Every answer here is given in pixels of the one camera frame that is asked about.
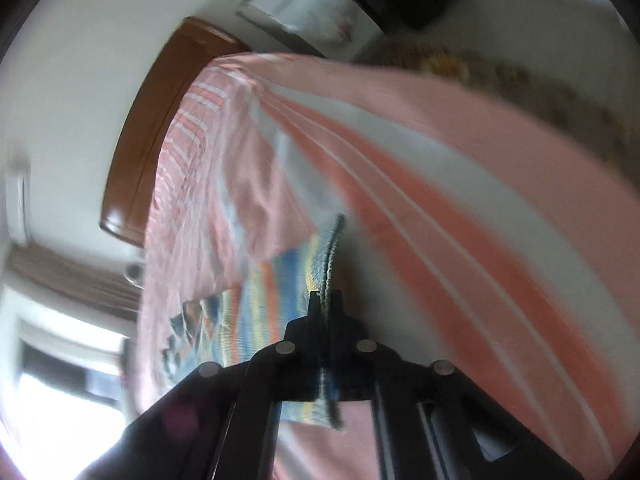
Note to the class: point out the striped colourful towel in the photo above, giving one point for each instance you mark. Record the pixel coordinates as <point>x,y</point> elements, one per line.
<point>260,320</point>

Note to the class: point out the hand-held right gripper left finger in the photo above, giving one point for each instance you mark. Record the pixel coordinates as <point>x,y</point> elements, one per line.
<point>314,310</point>

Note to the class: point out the white air conditioner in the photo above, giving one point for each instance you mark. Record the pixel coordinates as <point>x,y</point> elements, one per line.
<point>17,195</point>

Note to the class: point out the brown curtain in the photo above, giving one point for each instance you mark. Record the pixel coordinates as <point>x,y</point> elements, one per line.
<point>70,280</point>

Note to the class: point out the window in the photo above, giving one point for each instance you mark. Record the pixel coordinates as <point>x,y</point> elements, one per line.
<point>60,375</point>

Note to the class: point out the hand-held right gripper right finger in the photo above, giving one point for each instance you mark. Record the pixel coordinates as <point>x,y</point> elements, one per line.
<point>337,310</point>

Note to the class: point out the small white fan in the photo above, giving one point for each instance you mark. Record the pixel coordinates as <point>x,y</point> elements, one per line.
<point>134,272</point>

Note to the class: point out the pink striped bed sheet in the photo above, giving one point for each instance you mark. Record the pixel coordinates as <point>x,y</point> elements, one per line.
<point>425,200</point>

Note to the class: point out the wooden headboard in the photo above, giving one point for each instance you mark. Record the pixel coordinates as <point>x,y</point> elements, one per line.
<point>145,145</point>

